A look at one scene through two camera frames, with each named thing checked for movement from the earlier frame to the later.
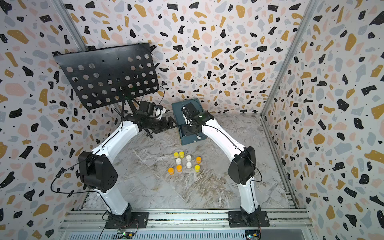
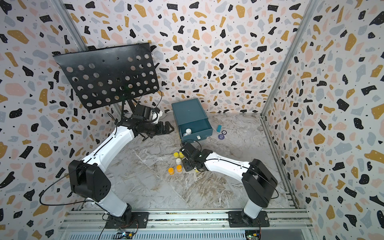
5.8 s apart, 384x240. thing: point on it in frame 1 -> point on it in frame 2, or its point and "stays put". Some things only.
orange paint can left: [171, 171] stays put
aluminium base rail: [184, 224] stays put
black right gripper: [186, 133] -> [184, 163]
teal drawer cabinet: [178, 117] stays put
